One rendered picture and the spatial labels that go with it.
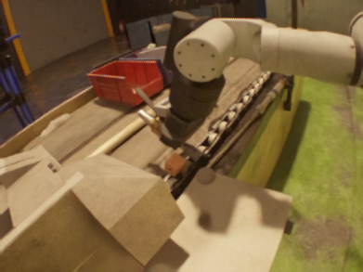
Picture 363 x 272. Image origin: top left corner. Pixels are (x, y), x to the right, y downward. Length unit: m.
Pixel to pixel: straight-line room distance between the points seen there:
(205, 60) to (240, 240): 0.29
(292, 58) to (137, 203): 0.26
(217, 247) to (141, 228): 0.16
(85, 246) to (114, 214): 0.06
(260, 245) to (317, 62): 0.29
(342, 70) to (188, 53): 0.20
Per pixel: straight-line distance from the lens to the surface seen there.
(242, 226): 0.38
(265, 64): 0.28
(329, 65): 0.28
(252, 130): 0.63
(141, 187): 0.24
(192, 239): 0.37
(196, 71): 0.27
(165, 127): 0.40
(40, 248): 0.24
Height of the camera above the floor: 1.14
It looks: 37 degrees down
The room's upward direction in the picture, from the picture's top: 10 degrees counter-clockwise
